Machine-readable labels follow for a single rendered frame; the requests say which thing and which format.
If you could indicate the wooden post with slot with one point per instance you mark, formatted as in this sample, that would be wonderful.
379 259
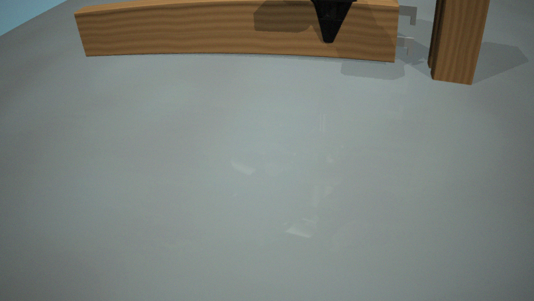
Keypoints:
457 33

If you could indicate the wooden side rail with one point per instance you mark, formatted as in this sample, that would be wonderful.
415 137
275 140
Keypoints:
284 27

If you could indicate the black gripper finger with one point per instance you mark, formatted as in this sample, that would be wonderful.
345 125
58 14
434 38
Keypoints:
331 15

